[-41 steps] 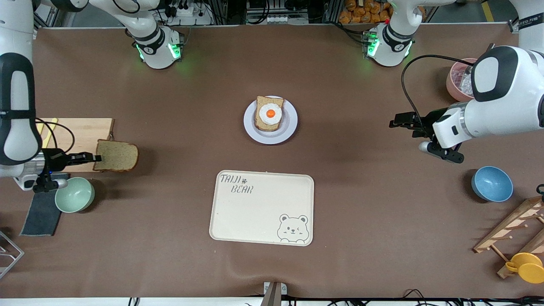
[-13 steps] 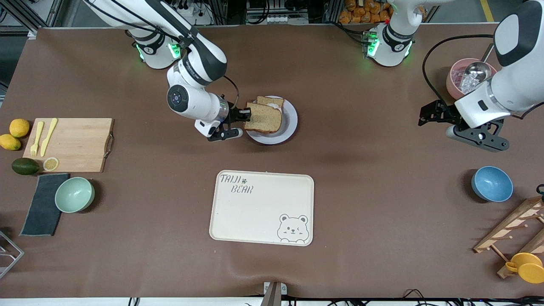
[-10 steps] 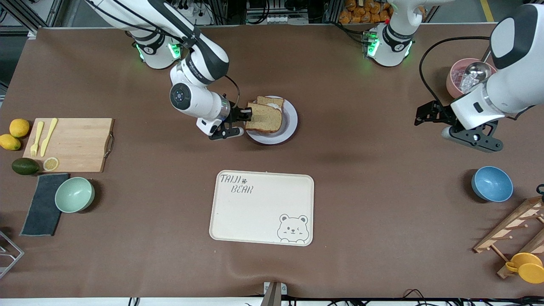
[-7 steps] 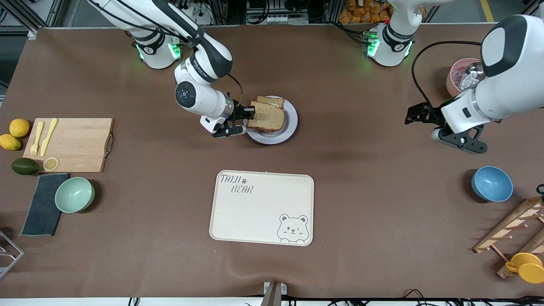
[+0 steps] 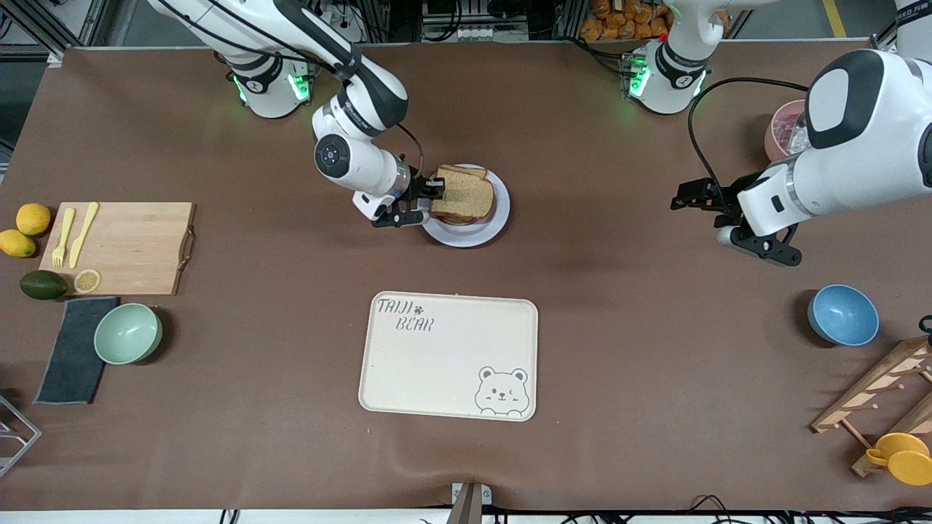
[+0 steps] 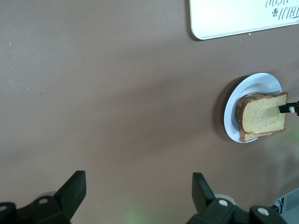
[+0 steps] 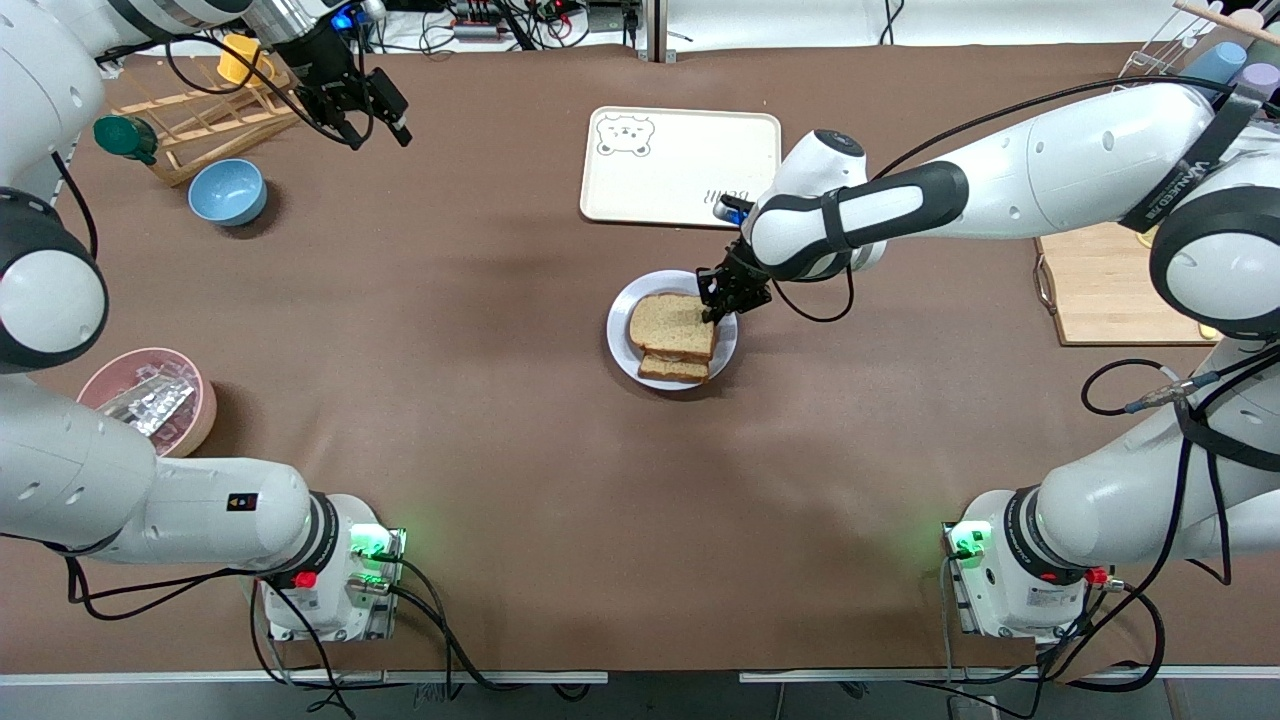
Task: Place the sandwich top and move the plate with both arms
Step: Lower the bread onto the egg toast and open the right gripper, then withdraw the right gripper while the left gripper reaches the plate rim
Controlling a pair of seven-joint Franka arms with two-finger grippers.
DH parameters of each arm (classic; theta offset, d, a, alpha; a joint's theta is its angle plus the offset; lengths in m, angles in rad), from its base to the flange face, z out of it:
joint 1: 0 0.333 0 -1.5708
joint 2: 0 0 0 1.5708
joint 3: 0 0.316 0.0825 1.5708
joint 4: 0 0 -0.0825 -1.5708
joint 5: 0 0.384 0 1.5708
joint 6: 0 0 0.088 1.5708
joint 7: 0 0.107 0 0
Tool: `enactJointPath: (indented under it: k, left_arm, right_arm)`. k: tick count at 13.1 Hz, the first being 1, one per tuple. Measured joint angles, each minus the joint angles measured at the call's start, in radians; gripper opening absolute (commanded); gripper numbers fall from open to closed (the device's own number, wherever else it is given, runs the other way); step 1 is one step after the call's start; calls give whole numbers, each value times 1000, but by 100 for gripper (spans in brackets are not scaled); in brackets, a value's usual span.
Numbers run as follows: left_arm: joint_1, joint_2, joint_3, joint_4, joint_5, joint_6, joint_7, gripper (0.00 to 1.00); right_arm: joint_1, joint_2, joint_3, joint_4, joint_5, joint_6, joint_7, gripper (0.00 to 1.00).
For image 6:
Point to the round pale lilac plate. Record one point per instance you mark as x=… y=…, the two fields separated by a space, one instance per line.
x=230 y=116

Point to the cream tray with bear print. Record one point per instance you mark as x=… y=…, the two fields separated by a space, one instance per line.
x=222 y=18

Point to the brown bread slice sandwich lid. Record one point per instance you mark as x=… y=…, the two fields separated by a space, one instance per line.
x=259 y=116

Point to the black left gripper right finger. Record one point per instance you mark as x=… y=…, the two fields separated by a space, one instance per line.
x=210 y=205

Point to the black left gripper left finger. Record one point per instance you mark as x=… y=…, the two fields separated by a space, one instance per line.
x=67 y=198

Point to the brown bread slice under egg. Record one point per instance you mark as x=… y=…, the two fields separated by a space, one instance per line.
x=254 y=137

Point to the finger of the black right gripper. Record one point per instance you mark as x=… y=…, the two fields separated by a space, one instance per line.
x=294 y=102
x=283 y=109

